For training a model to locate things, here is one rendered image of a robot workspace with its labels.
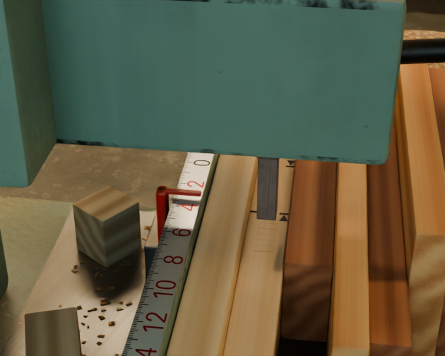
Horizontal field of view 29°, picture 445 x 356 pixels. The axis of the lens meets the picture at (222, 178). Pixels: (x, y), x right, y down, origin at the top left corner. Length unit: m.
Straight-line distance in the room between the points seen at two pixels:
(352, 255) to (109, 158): 1.97
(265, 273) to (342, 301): 0.05
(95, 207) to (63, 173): 1.67
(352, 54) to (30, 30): 0.12
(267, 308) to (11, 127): 0.13
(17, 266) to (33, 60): 0.32
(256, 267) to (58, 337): 0.17
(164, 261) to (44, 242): 0.29
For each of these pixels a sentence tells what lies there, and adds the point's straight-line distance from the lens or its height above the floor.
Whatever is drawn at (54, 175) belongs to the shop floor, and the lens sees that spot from 2.28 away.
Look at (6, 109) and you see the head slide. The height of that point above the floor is 1.04.
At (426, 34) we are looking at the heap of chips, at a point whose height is 0.93.
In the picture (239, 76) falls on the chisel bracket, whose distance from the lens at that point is 0.33.
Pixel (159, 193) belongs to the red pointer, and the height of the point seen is 0.96.
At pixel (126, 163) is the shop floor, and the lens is 2.30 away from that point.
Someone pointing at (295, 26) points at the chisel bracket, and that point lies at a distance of 0.32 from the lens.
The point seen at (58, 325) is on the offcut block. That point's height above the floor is 0.83.
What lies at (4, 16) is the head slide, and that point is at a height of 1.07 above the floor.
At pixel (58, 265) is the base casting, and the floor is 0.80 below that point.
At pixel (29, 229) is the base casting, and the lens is 0.67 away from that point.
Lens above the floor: 1.18
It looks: 32 degrees down
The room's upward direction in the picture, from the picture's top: straight up
